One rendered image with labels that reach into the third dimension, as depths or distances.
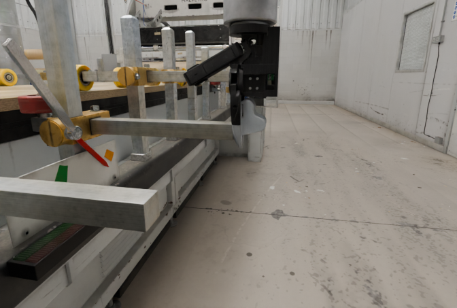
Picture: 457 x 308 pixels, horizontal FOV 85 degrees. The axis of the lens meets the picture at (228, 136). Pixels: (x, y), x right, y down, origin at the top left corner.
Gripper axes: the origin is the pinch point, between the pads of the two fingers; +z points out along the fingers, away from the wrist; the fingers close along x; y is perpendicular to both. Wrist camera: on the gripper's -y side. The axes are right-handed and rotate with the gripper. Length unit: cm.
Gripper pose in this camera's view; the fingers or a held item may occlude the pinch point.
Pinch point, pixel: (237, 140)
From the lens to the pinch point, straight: 47.6
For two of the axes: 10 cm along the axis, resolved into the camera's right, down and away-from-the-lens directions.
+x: 1.8, -2.3, 9.6
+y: 9.8, 0.4, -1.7
